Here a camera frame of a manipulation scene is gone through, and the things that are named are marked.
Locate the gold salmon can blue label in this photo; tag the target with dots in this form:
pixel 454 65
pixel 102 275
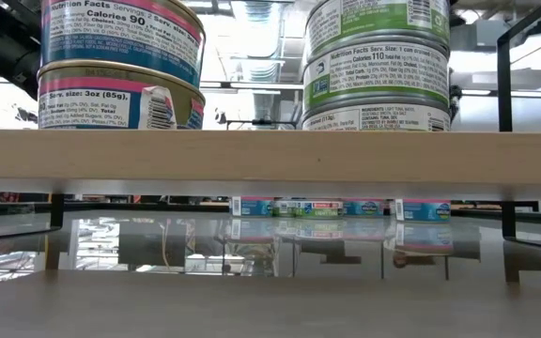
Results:
pixel 111 37
pixel 256 207
pixel 425 211
pixel 364 208

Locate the gold salmon can torn label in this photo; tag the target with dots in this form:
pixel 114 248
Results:
pixel 87 108

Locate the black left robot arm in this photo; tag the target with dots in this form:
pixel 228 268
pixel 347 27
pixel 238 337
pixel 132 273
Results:
pixel 3 51

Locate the wooden shelf with black frame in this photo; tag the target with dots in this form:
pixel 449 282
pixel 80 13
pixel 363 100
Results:
pixel 270 155

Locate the flexible silver duct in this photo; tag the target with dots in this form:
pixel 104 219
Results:
pixel 266 105

